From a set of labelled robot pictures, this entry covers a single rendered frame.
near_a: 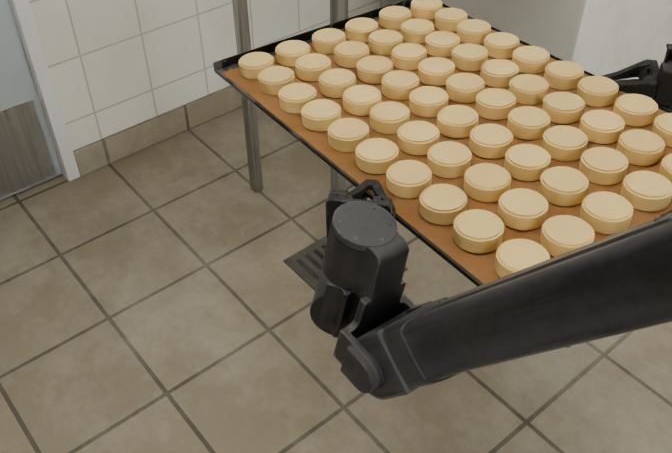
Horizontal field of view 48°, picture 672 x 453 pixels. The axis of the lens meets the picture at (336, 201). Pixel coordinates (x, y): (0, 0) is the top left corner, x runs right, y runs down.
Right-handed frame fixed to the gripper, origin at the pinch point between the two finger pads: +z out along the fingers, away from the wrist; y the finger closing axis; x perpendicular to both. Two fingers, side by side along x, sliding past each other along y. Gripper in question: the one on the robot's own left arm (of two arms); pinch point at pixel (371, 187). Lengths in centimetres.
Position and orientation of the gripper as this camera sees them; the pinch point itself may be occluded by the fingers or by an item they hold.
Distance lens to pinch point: 83.3
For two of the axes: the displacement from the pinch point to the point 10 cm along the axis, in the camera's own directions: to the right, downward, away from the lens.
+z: 1.8, -6.2, 7.6
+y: 0.2, 7.8, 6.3
